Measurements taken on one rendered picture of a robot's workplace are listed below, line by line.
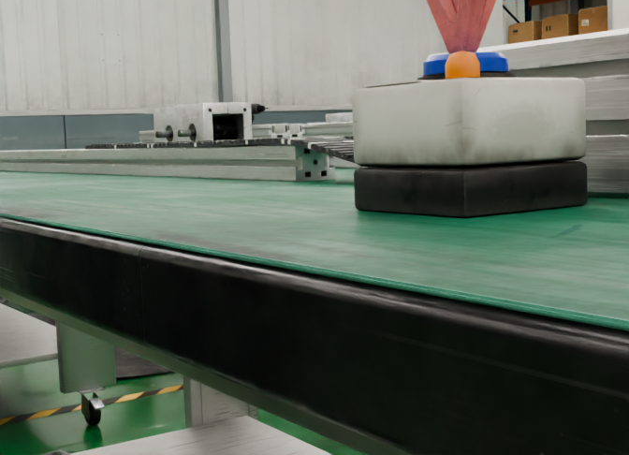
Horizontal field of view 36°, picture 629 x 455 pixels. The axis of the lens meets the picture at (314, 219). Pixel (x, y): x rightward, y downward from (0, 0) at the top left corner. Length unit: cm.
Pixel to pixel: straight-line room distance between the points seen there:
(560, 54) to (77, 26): 1184
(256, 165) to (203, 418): 127
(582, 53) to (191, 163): 53
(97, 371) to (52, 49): 947
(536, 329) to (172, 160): 81
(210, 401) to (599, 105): 163
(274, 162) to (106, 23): 1164
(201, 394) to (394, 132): 164
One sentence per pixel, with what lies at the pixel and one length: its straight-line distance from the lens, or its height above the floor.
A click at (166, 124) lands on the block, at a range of 173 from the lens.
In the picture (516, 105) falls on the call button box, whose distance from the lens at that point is 43.
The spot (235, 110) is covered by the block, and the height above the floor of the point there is 86.
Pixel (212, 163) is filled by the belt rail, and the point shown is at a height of 79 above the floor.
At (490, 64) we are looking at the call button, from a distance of 45.
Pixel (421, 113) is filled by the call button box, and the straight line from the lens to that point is 43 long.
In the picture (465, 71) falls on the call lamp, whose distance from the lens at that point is 42.
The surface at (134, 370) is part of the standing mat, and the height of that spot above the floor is 2.
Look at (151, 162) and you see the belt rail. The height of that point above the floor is 79.
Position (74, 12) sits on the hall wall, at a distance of 1232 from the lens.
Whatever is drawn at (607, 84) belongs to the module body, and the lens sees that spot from 51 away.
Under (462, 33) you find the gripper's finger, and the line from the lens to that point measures 46.
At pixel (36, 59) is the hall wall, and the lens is 1210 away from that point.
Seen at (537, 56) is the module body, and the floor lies 86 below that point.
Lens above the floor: 82
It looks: 5 degrees down
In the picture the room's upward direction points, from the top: 2 degrees counter-clockwise
